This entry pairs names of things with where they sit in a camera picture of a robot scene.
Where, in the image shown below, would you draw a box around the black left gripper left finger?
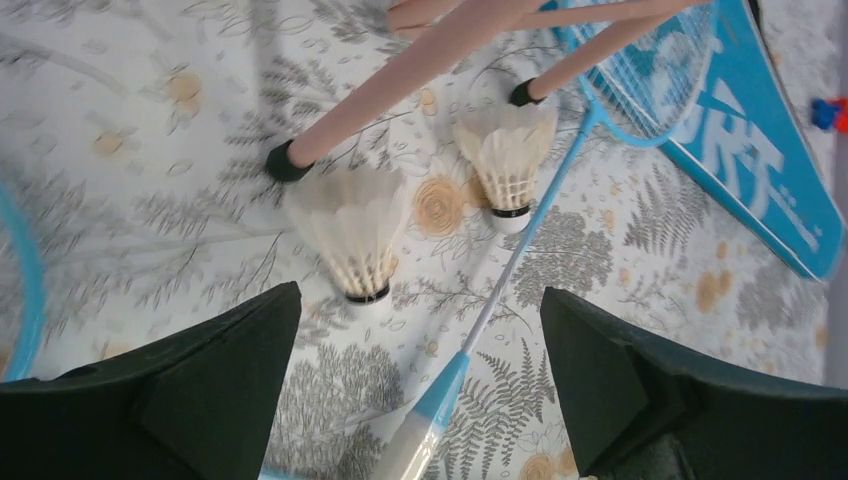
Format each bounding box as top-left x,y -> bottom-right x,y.
1,282 -> 301,479

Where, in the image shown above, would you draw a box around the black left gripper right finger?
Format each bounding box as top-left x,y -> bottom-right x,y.
540,287 -> 847,479

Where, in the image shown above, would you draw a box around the white shuttlecock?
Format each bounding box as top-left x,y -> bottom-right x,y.
453,104 -> 558,235
283,165 -> 409,313

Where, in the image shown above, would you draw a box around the light blue racket at left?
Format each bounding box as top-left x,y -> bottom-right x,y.
1,184 -> 47,382

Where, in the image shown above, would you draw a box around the white shuttlecock by tripod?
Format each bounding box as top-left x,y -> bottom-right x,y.
283,165 -> 409,313

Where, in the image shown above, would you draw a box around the blue sport racket bag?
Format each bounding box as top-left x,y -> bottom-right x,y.
539,0 -> 846,283

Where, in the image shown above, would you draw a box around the light blue racket on bag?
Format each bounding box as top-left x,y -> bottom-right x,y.
372,1 -> 716,479

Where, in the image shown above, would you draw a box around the orange clip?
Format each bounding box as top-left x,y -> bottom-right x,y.
832,97 -> 848,134

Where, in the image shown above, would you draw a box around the blue clip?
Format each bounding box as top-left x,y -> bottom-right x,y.
810,98 -> 841,131

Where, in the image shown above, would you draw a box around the pink tripod stand legs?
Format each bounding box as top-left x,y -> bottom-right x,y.
264,0 -> 691,183

